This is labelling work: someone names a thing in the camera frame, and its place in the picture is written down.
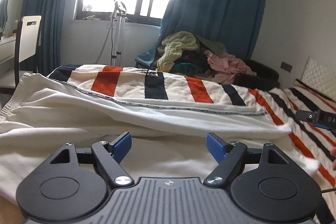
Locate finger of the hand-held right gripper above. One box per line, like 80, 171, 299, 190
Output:
296, 109, 320, 125

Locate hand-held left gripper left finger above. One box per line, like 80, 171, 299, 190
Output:
49, 131, 133, 188

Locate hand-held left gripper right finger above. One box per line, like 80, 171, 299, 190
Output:
204, 132, 288, 186

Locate white pants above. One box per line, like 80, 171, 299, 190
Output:
0, 72, 321, 204

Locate pink clothes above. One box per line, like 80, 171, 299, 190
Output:
206, 49, 258, 83

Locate dark patterned clothes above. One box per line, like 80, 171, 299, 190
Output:
173, 50, 211, 74

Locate white quilted headboard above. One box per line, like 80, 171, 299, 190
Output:
293, 56, 336, 103

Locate striped blanket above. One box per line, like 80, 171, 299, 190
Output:
47, 64, 336, 224

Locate black sofa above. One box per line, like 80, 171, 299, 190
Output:
234, 59, 280, 91

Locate green garment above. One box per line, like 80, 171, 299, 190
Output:
173, 63, 196, 74

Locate blue cloth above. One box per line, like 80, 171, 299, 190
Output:
135, 49, 161, 68

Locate garment steamer stand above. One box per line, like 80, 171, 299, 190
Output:
96, 0, 142, 67

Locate grey garment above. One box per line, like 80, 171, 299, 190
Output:
194, 34, 228, 54

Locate yellow-green knit blanket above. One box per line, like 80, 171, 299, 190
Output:
157, 31, 200, 72

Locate blue curtain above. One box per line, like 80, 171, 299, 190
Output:
20, 0, 91, 75
157, 0, 270, 75

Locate white chair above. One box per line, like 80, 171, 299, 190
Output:
0, 15, 43, 94

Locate white dressing table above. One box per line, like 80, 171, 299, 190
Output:
0, 36, 18, 83

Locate dark green hanging cloth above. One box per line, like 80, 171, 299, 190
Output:
1, 0, 11, 29

